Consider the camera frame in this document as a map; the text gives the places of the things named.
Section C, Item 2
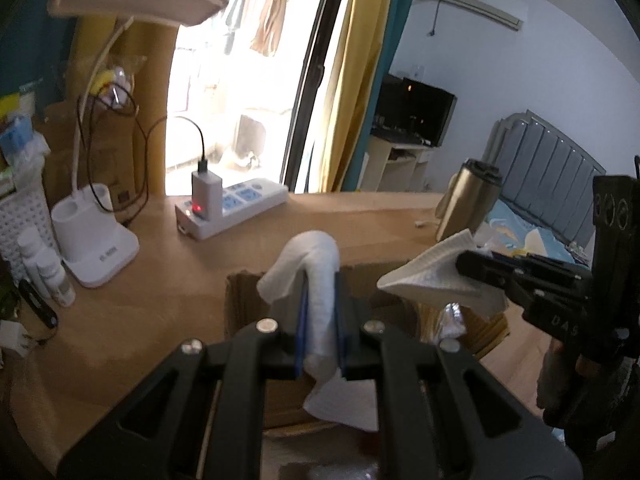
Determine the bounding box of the white wall adapter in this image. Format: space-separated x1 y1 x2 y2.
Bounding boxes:
0 317 34 359

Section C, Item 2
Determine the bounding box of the yellow curtain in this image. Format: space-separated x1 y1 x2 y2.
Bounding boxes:
65 14 177 199
320 0 401 194

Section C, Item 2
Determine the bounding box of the black pen-shaped device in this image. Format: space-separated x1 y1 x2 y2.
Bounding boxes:
18 280 59 329

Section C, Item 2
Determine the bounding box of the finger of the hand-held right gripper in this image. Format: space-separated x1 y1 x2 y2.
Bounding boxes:
456 250 556 311
505 252 595 286

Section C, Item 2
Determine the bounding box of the clear plastic bag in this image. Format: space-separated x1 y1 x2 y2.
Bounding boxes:
89 54 147 112

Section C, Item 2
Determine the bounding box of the white air conditioner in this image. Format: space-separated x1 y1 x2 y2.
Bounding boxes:
415 0 530 31

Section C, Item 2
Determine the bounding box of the black sliding door frame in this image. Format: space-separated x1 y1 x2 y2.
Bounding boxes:
280 0 358 195

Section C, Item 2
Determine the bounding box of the brown cardboard carton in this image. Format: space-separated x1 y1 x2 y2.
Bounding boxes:
42 100 140 217

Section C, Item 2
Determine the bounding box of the grey padded headboard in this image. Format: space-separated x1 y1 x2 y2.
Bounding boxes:
482 110 607 261

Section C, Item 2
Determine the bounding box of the black television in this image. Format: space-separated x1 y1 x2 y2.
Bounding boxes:
372 74 458 149

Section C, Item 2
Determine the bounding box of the white plastic basket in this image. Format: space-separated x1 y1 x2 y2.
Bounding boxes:
0 170 62 286

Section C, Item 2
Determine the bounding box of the white television stand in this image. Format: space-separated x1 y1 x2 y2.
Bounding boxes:
360 134 434 192

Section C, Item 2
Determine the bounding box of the brown hanging garment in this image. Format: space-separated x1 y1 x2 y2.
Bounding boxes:
249 0 297 57

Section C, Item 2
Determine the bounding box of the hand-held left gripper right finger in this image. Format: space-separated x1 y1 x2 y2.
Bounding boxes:
335 270 585 480

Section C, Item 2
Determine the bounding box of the black charging cable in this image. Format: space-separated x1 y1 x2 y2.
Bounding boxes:
76 82 209 227

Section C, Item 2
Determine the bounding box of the white power strip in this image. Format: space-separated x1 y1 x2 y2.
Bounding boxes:
175 178 290 240

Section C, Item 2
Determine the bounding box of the teal curtain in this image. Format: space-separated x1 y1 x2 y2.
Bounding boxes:
344 0 426 192

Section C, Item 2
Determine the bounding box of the cardboard box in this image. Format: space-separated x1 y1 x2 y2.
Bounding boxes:
225 260 511 431

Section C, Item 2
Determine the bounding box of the white desk lamp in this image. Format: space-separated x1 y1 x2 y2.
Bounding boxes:
47 0 230 289

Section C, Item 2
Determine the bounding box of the white pill bottle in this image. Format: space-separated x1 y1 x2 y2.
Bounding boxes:
36 247 77 307
17 227 45 282

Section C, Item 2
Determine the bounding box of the white charger plug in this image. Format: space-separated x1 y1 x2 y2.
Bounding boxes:
191 159 224 222

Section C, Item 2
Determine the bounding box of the steel thermos cup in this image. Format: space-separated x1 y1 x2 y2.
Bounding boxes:
434 157 504 242

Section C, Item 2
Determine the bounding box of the printed blue bed sheet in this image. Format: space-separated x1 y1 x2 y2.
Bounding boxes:
475 199 596 267

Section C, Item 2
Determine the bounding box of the grey hanging garment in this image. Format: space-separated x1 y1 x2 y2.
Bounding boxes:
219 0 262 56

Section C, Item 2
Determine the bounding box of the white tissue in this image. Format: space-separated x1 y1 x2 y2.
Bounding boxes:
377 230 509 319
256 230 379 433

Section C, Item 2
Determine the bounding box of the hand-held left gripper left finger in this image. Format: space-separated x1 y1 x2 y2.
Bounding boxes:
56 280 308 480

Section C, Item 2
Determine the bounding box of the stack of small packets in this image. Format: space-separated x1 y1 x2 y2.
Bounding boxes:
0 91 52 197

